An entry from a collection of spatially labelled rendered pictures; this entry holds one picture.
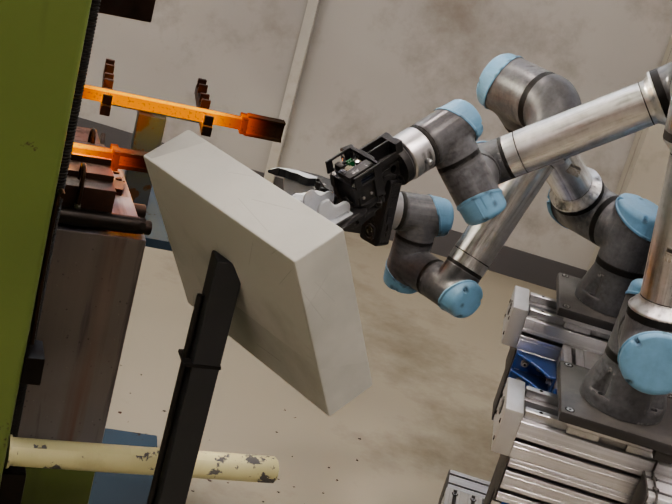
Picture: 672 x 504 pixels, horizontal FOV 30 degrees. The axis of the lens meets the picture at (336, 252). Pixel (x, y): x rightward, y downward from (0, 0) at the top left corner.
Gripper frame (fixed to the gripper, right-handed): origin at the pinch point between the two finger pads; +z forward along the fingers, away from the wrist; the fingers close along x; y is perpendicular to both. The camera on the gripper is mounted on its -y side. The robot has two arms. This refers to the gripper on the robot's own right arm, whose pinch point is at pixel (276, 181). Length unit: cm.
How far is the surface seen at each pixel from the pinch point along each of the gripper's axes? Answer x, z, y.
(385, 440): 80, -77, 100
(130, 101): 40.0, 21.7, 1.4
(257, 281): -65, 20, -8
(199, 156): -50, 28, -19
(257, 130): 37.8, -5.3, 2.4
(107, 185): -10.0, 31.9, 1.8
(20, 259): -44, 48, 2
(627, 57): 212, -193, 2
